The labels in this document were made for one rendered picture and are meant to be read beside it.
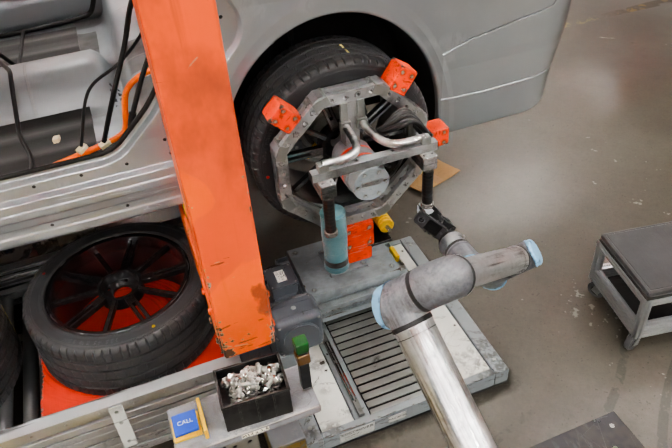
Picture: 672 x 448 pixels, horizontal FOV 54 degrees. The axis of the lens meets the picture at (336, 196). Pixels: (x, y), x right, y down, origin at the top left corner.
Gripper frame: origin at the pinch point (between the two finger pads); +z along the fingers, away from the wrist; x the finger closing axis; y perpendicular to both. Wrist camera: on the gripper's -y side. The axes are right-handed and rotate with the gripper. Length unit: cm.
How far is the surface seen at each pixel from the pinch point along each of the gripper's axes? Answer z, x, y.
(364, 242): 6.2, -24.4, -3.2
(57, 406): -4, -121, -73
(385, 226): 7.8, -15.6, 1.3
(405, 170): 11.3, 6.0, -5.6
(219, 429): -47, -74, -50
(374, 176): -7.5, 3.6, -31.1
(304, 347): -45, -40, -43
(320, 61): 21, 21, -56
